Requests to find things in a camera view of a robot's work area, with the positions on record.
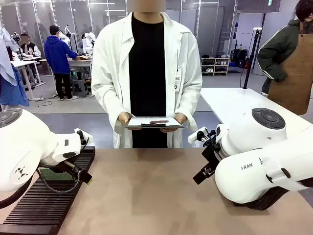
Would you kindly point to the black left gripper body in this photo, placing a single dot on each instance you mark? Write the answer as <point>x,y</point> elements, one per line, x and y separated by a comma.
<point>72,167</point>

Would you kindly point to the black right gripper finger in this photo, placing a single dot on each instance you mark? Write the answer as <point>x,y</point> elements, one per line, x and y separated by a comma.
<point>201,176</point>
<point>209,170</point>

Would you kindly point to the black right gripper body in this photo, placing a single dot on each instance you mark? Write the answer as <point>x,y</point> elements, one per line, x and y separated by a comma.
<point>213,154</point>

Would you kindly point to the green PCB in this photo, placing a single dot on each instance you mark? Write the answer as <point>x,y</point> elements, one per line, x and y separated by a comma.
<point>57,174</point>

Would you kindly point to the grey clipboard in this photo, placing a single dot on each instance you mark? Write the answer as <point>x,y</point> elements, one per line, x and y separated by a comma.
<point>139,122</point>

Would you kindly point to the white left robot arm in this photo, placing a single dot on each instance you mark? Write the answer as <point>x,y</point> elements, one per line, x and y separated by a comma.
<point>27,147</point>

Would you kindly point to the person's left forearm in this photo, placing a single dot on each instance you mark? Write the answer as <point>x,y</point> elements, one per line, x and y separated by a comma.
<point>189,102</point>

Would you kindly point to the person's right forearm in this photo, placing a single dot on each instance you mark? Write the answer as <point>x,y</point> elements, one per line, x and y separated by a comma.
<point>107,102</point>

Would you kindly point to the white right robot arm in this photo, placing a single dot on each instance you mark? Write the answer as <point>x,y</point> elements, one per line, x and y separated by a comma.
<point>256,166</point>

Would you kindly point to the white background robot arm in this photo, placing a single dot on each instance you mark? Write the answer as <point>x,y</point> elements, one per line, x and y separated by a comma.
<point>88,40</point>

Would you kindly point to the black slotted PCB rack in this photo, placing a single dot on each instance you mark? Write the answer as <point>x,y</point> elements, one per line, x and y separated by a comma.
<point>36,210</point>

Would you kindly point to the person's left hand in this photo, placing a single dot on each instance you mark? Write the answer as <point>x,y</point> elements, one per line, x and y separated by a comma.
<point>182,119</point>

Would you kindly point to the person's right hand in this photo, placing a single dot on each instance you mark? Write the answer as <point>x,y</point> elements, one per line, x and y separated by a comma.
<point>124,118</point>

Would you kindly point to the dark red flat object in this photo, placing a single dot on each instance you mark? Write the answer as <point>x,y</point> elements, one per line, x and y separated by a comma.
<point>159,121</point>

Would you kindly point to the white name badge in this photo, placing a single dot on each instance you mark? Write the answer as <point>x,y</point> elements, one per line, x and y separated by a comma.
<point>178,82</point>

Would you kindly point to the grey step stool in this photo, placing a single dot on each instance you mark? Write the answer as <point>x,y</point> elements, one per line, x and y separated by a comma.
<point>79,86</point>

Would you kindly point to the wooden shoe shelf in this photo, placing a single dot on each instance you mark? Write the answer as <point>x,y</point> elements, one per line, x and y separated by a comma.
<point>215,66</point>

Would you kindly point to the black pole stand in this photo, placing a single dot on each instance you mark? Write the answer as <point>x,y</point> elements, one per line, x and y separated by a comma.
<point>252,58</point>

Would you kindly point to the grey workbench desk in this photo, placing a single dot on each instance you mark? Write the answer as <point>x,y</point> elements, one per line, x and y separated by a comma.
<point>82,64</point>

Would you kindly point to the person in white lab coat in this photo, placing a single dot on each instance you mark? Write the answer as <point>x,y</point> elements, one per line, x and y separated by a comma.
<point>146,73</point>

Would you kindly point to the person in light blue smock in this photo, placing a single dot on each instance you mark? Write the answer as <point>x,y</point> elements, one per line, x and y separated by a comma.
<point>9,80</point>

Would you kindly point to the person in blue hoodie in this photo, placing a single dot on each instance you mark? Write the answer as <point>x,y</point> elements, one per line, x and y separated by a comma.
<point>60,58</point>

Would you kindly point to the flat cardboard box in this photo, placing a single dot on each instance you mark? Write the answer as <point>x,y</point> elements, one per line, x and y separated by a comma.
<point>82,58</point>

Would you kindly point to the white height-adjustable desk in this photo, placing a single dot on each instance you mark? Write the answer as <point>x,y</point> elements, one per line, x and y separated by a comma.
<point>24,64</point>

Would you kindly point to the person in brown apron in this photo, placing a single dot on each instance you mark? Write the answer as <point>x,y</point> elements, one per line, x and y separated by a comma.
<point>288,66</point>

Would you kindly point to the seated person in varsity jacket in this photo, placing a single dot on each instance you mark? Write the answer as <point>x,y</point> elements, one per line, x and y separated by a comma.
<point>29,47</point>

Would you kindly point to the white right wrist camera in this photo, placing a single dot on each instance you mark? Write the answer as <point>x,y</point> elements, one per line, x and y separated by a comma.
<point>194,137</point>

